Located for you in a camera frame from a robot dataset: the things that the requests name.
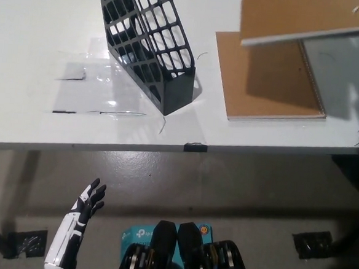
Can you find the black table edge clip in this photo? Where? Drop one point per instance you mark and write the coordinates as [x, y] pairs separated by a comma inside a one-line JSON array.
[[195, 147]]

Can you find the brown spiral notebook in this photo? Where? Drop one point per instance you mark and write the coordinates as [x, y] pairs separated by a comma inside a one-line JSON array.
[[272, 85], [298, 16]]

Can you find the teal printed box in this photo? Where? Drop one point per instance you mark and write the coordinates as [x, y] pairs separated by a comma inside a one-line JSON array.
[[138, 234]]

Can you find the black lattice book holder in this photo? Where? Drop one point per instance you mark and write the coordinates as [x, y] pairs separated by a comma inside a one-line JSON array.
[[177, 94]]

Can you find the white and black left hand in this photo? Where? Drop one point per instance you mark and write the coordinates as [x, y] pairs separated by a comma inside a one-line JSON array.
[[69, 234]]

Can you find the black table frame bar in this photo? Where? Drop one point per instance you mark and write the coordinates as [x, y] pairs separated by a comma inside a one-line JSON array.
[[346, 167]]

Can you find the transparent plastic sheet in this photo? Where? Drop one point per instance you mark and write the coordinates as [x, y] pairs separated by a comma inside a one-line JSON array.
[[87, 91]]

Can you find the black floor tape patch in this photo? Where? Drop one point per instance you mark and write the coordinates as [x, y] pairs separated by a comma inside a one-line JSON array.
[[27, 242], [312, 245]]

